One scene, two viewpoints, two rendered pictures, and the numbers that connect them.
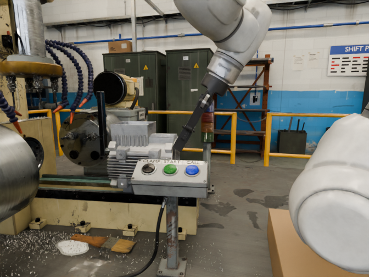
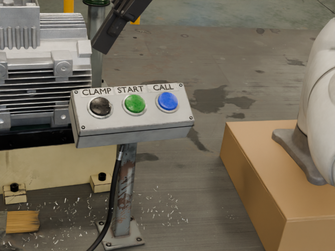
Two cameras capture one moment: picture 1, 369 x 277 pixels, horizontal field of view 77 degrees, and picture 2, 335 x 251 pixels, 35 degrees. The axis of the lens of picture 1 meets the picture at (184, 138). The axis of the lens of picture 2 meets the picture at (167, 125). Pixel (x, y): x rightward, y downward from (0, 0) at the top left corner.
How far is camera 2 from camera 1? 0.39 m
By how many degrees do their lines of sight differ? 35
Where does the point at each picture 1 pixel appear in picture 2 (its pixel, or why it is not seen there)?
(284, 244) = (268, 175)
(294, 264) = (289, 198)
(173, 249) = (126, 211)
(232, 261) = (193, 205)
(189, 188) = (167, 130)
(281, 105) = not seen: outside the picture
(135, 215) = (20, 168)
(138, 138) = (20, 33)
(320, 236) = not seen: outside the picture
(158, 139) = (58, 32)
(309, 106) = not seen: outside the picture
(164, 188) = (129, 135)
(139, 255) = (58, 230)
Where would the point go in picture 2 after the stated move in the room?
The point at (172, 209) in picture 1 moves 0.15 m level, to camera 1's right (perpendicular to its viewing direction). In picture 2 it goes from (130, 159) to (213, 143)
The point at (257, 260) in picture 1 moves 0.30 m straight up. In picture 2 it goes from (222, 197) to (251, 55)
